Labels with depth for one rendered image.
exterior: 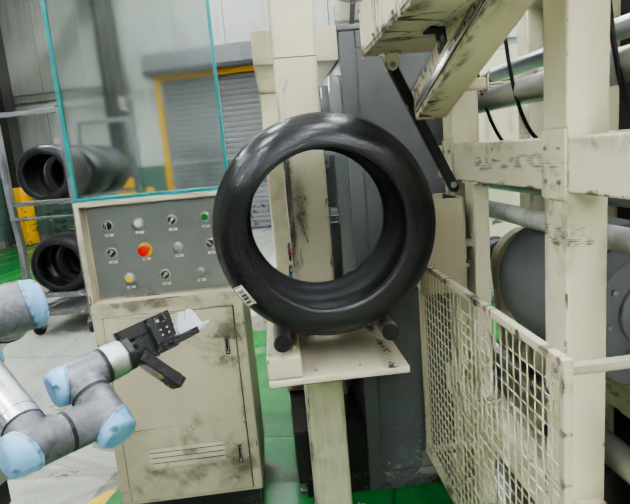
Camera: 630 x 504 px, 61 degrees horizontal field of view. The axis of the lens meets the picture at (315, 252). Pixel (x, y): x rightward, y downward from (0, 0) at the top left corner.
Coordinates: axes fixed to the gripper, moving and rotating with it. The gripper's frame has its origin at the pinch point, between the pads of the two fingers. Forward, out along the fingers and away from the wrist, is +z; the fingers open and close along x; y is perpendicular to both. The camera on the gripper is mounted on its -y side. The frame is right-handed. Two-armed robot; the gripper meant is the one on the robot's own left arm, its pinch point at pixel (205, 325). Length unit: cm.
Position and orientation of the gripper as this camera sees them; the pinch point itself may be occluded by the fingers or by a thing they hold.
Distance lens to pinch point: 129.3
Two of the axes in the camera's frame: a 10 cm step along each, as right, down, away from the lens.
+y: -4.1, -9.1, -0.2
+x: -6.1, 2.6, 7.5
